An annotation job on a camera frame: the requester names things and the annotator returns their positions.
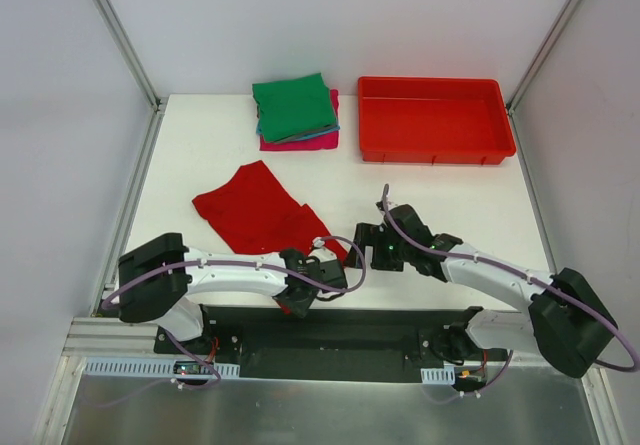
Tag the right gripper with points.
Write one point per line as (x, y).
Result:
(368, 246)

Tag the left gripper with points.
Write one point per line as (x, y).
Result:
(298, 301)

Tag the red t-shirt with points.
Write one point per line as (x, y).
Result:
(254, 214)

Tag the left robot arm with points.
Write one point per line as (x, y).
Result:
(174, 283)

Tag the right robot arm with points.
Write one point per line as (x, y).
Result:
(515, 295)

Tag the pink folded t-shirt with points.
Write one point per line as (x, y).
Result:
(305, 142)

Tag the red plastic bin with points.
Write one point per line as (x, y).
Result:
(459, 121)

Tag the green folded t-shirt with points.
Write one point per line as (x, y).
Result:
(292, 107)

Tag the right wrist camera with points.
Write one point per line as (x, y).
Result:
(384, 205)

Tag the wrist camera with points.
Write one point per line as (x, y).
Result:
(384, 205)
(321, 252)

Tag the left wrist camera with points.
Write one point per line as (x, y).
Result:
(321, 252)

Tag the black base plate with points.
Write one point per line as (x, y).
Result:
(350, 345)

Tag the right white cable duct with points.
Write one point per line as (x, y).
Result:
(438, 376)

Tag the white cable duct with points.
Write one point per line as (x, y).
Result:
(438, 376)
(145, 368)

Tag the aluminium front rail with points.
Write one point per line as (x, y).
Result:
(108, 336)

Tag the left white cable duct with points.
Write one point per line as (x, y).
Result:
(145, 368)

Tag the left aluminium frame post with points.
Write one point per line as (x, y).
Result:
(127, 51)

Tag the aluminium frame post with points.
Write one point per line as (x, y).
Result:
(127, 51)
(552, 37)

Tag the right aluminium frame post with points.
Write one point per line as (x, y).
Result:
(552, 37)

